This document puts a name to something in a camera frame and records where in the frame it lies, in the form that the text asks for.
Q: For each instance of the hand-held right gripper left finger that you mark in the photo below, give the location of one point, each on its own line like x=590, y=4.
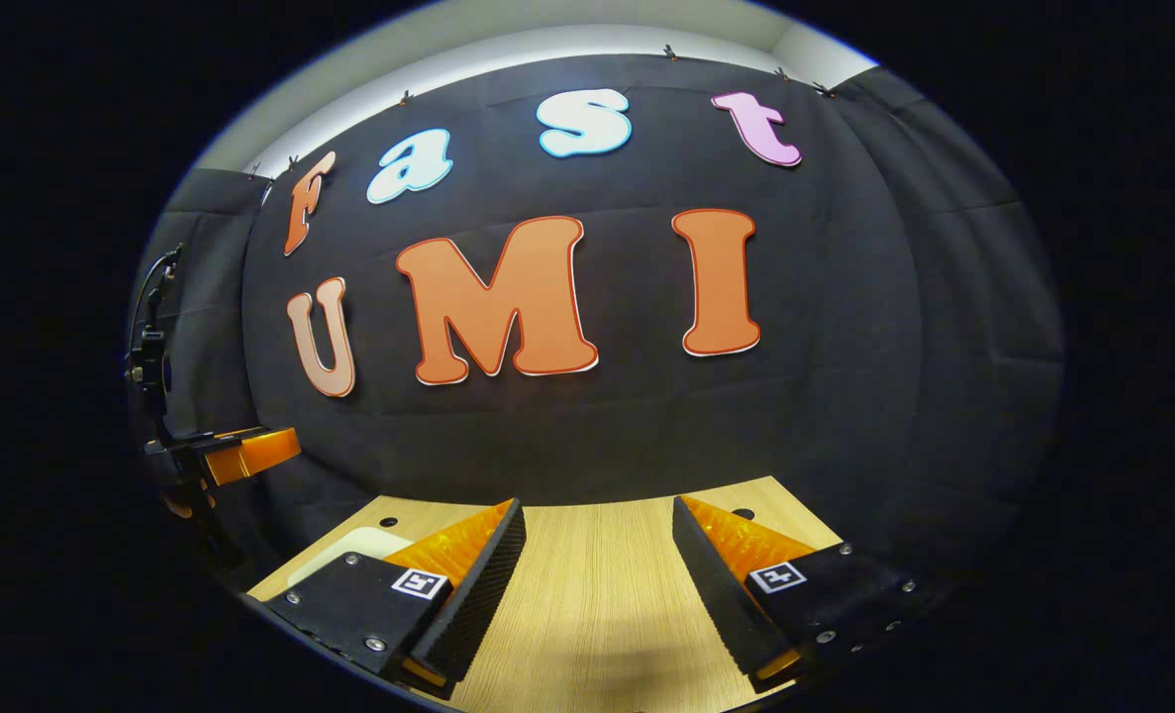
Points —
x=478, y=594

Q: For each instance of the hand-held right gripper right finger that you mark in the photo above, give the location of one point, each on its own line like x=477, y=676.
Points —
x=721, y=594

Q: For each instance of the cream yellow suitcase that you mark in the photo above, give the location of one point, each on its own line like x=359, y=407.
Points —
x=359, y=545

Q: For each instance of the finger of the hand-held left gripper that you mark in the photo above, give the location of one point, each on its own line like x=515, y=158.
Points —
x=250, y=454

